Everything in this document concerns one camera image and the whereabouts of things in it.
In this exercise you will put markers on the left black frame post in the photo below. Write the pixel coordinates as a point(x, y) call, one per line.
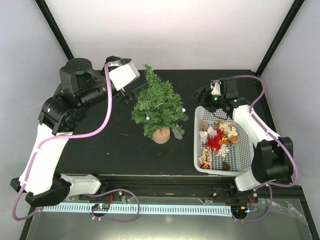
point(54, 27)

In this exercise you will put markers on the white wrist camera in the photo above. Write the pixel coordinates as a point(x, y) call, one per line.
point(123, 75)
point(215, 86)

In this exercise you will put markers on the right controller circuit board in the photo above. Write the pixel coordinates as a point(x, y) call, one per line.
point(244, 208)

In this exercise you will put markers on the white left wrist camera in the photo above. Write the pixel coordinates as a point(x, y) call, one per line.
point(123, 75)

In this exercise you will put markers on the burlap bow ornament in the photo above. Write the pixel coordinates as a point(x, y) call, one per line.
point(203, 124)

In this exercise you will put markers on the white slotted cable duct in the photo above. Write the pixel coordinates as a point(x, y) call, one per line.
point(143, 209)

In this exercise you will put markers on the white perforated plastic basket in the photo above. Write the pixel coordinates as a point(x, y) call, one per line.
point(240, 154)

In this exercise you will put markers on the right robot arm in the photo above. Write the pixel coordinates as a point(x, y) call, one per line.
point(273, 161)

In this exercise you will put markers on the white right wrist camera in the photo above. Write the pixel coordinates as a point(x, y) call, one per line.
point(215, 86)

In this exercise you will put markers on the brown pine cone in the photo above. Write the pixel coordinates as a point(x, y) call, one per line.
point(225, 166)

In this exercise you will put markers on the black frame post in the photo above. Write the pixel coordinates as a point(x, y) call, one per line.
point(281, 32)
point(54, 27)

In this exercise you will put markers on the small green christmas tree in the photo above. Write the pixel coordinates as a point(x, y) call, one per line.
point(158, 105)

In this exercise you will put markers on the gold merry christmas sign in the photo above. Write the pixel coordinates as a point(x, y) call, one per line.
point(206, 158)

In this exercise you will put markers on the gold bell ornament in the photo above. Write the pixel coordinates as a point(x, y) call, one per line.
point(217, 123)

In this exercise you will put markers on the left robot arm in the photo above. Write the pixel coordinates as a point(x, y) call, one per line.
point(81, 87)

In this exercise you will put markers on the controller circuit board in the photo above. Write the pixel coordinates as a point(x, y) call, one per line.
point(101, 207)
point(244, 208)

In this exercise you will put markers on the left controller circuit board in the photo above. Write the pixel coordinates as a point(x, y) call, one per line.
point(101, 207)

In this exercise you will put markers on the round wooden tree base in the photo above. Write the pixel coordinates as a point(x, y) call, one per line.
point(161, 136)

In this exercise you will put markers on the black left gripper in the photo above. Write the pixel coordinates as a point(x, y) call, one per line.
point(127, 97)

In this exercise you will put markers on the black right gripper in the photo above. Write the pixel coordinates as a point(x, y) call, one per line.
point(204, 100)

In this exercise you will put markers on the wooden ornament pieces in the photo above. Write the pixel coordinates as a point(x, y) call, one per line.
point(229, 133)

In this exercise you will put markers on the right black frame post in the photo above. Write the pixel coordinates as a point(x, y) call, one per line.
point(281, 32)

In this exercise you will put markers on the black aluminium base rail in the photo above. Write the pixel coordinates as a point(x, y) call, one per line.
point(219, 188)

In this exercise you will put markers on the red star ornament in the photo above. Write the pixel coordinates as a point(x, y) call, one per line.
point(214, 142)

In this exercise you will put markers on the white snowflake ornament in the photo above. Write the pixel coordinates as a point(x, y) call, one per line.
point(223, 151)

